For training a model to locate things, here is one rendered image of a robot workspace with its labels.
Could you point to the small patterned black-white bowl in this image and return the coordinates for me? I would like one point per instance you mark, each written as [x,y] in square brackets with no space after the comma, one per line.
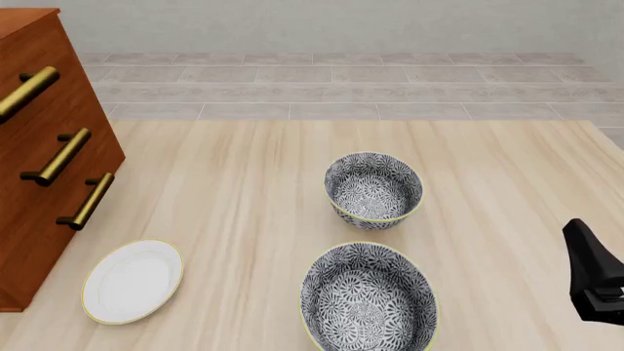
[373,192]

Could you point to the white plate with yellow rim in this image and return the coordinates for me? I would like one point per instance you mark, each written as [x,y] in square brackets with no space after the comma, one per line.
[131,283]

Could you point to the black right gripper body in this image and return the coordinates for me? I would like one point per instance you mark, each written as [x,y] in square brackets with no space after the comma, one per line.
[604,309]

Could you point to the large patterned black-white bowl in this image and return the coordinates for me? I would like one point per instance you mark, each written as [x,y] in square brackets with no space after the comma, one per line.
[368,303]

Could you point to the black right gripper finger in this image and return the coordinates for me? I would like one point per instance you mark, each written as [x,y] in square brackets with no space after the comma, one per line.
[592,256]

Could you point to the wooden cabinet with drawers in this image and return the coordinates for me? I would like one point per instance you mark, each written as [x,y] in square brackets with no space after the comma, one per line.
[29,153]

